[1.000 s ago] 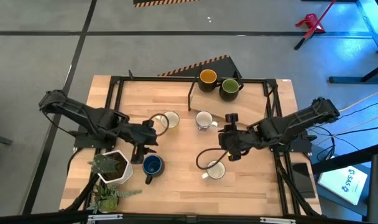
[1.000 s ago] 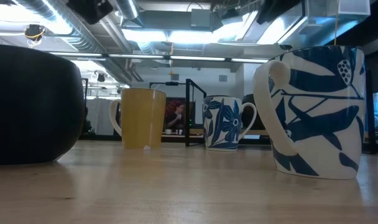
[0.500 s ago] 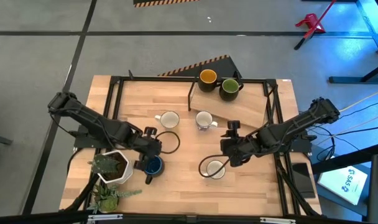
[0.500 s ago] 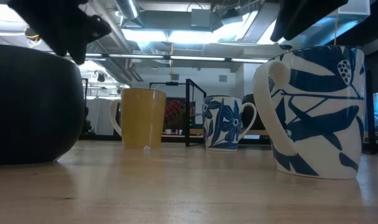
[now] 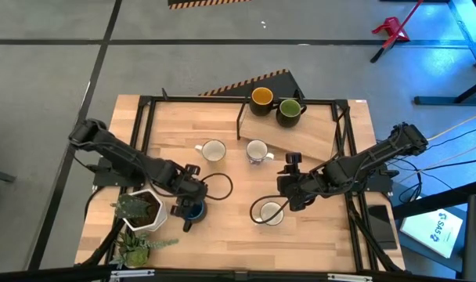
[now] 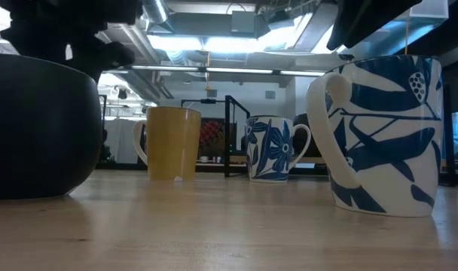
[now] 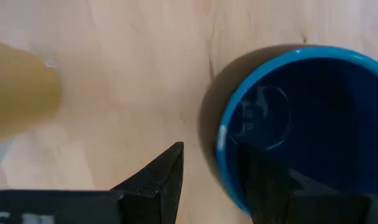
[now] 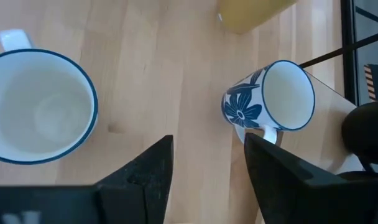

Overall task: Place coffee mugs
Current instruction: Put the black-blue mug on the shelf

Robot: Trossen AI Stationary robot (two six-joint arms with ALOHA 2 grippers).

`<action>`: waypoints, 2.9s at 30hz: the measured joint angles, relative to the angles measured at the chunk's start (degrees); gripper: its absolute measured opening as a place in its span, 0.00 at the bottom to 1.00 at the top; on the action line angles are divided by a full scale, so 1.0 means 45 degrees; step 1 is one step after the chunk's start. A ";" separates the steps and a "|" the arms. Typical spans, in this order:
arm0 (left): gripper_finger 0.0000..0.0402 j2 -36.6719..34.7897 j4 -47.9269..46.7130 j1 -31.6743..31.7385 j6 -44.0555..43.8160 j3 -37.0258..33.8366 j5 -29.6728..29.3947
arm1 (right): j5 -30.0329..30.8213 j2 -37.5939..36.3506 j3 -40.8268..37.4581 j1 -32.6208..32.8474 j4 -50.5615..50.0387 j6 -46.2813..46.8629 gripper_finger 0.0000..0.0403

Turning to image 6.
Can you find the long ceiling light strip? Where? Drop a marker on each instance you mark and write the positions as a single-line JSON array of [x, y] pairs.
[[214, 70]]

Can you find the black metal post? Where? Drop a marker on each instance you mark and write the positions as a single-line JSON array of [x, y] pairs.
[[102, 128], [449, 143]]

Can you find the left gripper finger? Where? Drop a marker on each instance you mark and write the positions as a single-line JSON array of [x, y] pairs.
[[104, 56]]

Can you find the red patterned panel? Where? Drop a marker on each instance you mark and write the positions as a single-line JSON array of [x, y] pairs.
[[212, 137]]

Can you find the small white blue-flower mug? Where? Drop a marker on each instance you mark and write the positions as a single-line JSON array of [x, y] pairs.
[[268, 150]]

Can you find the large white blue-leaf mug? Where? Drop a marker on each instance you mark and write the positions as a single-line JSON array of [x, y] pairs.
[[387, 180]]

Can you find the black mug with blue inside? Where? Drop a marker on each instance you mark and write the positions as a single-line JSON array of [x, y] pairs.
[[37, 131]]

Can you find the silver ceiling duct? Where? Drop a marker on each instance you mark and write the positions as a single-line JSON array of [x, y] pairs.
[[155, 9]]

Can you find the black metal frame stand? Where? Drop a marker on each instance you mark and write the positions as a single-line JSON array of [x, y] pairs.
[[228, 143]]

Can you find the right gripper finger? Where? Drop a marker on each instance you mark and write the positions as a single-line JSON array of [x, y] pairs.
[[344, 22], [379, 15]]

